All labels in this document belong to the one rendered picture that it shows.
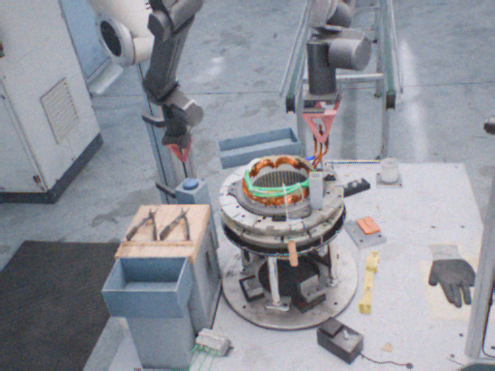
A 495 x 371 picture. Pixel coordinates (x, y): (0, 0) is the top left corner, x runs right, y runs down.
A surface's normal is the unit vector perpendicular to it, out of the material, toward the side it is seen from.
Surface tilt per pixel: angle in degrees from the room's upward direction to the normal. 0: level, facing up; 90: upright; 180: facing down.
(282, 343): 0
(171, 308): 90
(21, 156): 91
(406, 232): 0
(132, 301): 90
